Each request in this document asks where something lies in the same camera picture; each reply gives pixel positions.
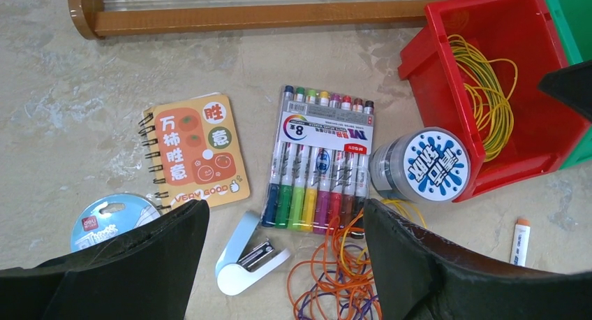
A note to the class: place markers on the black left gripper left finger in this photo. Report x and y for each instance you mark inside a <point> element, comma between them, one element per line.
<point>146,273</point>

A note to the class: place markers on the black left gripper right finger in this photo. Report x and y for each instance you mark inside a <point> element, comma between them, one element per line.
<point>421,275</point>

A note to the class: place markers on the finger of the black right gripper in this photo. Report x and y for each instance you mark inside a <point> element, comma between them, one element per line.
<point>571,86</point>

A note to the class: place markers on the green plastic bin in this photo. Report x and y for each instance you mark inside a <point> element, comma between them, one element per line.
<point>572,19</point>

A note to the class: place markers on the red plastic bin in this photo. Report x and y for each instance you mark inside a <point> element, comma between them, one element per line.
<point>474,70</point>

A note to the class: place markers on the blue white tape package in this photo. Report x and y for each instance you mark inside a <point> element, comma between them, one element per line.
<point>111,216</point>

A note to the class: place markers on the light blue white stapler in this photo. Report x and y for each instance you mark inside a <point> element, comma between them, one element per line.
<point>239,267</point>

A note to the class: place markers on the white orange-capped marker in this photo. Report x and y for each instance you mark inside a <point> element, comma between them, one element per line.
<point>520,242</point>

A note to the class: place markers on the round blue white tub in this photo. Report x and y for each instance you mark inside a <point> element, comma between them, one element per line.
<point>428,166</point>

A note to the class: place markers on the orange spiral notebook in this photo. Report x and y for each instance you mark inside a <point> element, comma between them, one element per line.
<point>195,153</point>

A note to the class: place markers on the pack of coloured markers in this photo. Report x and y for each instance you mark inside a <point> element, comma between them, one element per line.
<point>319,178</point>

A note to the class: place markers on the wooden three-tier rack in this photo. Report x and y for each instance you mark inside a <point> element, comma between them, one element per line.
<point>93,22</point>

